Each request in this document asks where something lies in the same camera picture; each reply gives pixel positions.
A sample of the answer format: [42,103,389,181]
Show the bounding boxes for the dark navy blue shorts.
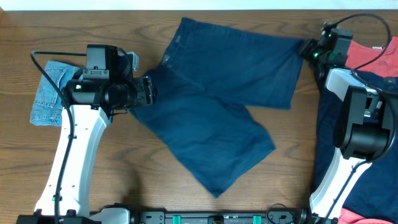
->
[132,17,303,197]

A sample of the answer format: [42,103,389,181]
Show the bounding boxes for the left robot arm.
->
[16,77,157,224]

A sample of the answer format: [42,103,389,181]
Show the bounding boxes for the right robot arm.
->
[299,26,397,223]

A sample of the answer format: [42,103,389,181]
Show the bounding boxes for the red t-shirt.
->
[345,37,397,78]

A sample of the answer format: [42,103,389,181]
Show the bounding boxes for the folded light blue denim shorts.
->
[30,61,79,126]

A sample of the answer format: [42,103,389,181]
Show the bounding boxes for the dark navy garment pile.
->
[307,68,397,223]

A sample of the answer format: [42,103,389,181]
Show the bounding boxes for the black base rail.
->
[90,203,308,224]

